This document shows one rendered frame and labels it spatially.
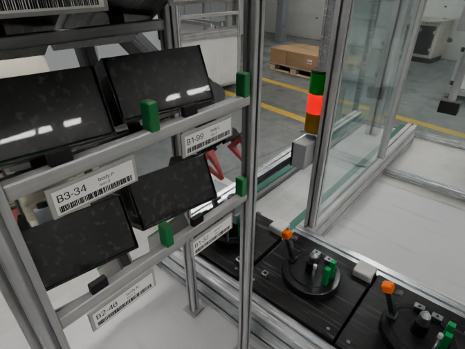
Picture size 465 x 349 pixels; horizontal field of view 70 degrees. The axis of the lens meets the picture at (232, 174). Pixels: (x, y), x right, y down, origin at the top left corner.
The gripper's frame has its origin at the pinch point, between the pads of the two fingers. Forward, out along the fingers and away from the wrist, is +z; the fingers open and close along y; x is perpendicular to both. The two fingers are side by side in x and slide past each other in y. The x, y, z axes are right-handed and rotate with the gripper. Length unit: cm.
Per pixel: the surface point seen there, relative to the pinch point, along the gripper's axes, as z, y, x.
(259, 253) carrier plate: 22.8, -1.6, 7.4
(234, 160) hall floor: -12, 165, 188
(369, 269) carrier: 38.5, 10.3, -11.5
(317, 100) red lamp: -3.5, 17.6, -19.5
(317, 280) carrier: 33.1, -1.3, -6.1
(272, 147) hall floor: -4, 216, 181
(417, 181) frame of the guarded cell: 43, 82, 2
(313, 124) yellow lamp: 1.1, 17.4, -14.9
